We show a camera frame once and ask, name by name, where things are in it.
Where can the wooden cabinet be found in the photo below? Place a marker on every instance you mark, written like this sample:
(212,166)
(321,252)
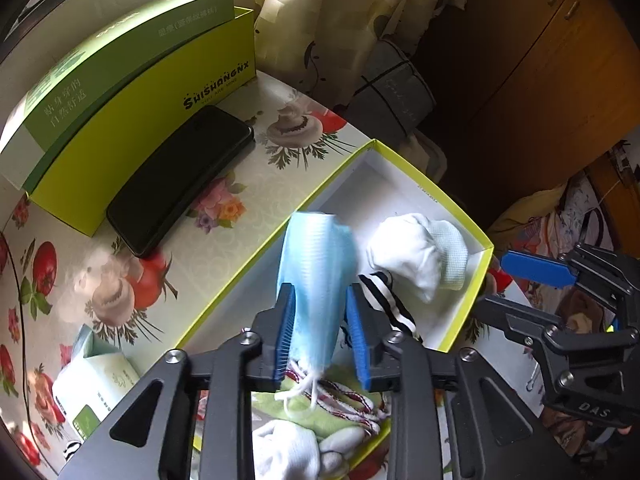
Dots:
(573,96)

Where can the beige patterned curtain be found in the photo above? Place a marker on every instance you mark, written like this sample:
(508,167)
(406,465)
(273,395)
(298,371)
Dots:
(321,47)

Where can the grey white sock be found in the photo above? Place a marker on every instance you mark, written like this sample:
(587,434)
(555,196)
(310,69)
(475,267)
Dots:
(284,450)

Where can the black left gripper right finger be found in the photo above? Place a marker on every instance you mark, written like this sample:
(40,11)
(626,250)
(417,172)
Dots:
(360,333)

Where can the blue face mask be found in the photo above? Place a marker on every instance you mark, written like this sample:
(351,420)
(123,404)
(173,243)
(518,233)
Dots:
(319,259)

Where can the wet wipes pack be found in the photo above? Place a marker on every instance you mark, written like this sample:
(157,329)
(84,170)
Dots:
(88,387)

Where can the green cloth with beaded trim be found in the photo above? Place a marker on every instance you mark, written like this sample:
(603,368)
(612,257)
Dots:
(332,403)

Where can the floral tablecloth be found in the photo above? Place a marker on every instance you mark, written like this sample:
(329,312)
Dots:
(55,280)

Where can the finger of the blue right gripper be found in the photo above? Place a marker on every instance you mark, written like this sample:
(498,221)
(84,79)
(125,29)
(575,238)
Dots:
(521,324)
(538,269)

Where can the white ribbed sock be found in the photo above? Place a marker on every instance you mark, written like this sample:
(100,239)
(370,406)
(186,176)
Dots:
(430,255)

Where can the yellow-green shoe box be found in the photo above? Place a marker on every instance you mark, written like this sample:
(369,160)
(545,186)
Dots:
(104,154)

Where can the green white carton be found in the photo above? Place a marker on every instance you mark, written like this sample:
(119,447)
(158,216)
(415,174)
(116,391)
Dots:
(53,110)

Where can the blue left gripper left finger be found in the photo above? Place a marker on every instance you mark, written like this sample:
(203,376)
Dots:
(286,307)

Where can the black smartphone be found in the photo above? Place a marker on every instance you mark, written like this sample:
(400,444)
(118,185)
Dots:
(158,193)

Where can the black white striped sock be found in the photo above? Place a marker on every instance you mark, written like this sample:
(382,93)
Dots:
(377,288)

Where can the grey plaid cushion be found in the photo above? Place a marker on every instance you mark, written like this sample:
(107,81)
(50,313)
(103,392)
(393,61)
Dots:
(391,98)

